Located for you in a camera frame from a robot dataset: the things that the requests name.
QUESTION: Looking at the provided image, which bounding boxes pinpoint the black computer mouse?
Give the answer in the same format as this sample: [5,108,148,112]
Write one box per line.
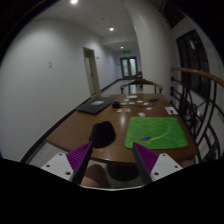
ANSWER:
[88,120,117,149]

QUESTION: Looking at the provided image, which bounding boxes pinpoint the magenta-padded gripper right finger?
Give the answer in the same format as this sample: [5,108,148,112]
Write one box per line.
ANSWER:
[132,141,184,186]

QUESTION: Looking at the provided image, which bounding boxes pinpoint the glass double door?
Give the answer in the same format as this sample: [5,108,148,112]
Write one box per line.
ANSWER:
[119,56,139,80]

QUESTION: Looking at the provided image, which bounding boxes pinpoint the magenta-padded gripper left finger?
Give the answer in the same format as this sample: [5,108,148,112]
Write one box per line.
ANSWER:
[40,141,94,186]

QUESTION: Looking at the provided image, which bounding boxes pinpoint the green mouse pad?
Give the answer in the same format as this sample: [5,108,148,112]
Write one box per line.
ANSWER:
[124,115,189,150]

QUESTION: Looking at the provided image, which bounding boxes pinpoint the dark framed window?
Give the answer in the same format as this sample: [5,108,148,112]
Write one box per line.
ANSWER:
[175,29,212,100]

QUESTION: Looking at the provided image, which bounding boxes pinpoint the black railing with wooden handrail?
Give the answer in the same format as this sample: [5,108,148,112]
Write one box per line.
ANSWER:
[170,66,224,162]

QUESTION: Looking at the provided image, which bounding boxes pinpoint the closed black laptop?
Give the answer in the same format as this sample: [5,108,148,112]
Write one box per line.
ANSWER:
[75,96,119,116]

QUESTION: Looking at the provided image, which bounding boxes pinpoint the open side doorway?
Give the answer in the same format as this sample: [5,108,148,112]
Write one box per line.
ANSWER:
[82,46,102,98]

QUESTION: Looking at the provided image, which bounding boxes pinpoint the ceiling lights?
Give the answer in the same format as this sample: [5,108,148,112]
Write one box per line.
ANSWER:
[69,0,125,50]

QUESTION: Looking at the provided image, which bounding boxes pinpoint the wooden armchair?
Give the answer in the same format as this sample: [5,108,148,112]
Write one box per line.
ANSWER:
[119,78,164,95]

